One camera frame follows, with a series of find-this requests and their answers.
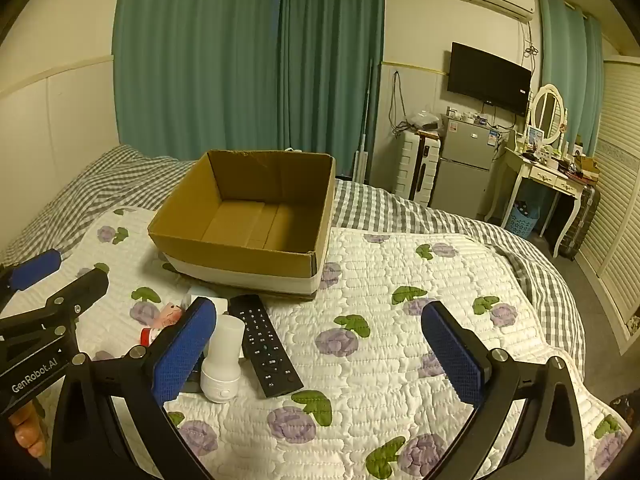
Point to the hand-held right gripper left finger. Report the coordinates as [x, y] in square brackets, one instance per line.
[185, 350]

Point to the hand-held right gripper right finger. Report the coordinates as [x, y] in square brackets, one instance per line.
[452, 355]

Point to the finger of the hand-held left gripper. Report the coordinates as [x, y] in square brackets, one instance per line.
[80, 290]
[35, 267]

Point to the pink patterned packet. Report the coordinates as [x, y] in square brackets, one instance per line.
[167, 316]

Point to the white round lid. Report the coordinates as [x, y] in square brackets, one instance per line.
[222, 360]

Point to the white rectangular box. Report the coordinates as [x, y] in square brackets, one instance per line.
[218, 305]

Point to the black remote control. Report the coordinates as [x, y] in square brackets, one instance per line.
[265, 350]

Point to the cardboard box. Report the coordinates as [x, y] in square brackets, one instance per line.
[240, 260]

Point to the person's left hand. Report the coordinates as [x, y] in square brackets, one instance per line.
[27, 430]

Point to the small red white object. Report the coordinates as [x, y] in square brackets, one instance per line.
[150, 336]

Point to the white floral quilt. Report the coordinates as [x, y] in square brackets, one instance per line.
[380, 280]

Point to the blue laundry basket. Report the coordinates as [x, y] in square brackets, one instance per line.
[521, 222]

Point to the grey checkered bed sheet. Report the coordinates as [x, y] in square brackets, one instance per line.
[400, 210]

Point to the dark suitcase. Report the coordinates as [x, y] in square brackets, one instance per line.
[580, 220]

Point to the white suitcase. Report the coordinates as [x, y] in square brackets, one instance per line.
[415, 170]

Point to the silver refrigerator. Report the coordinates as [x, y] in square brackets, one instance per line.
[465, 160]

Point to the white dressing table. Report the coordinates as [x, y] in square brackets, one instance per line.
[542, 172]

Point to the white flat mop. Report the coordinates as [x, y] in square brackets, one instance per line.
[361, 160]

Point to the white louvered wardrobe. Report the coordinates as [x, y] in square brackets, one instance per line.
[620, 200]

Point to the wide teal curtain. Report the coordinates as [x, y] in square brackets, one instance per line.
[200, 60]

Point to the white oval mirror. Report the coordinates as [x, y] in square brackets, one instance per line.
[547, 110]

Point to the narrow teal curtain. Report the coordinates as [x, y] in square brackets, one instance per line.
[570, 60]

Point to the small photo frame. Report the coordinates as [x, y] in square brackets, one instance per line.
[535, 135]

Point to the black wall television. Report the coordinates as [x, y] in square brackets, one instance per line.
[487, 80]

